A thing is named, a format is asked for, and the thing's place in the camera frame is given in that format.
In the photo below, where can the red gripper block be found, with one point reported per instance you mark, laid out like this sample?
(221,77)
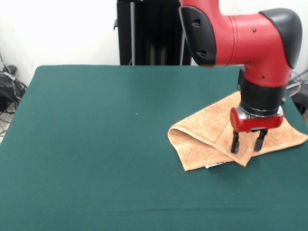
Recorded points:
(257,124)

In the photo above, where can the black furniture frame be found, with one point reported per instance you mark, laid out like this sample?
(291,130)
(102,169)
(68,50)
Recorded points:
(302,102)

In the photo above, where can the dark green table cloth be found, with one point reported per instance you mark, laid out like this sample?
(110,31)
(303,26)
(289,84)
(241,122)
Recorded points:
(72,156)

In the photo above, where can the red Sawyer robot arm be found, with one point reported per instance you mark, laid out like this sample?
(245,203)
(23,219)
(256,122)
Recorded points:
(252,38)

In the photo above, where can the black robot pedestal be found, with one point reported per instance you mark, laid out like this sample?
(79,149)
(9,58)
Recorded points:
(144,36)

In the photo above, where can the orange terry towel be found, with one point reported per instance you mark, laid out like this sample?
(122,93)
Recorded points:
(204,120)

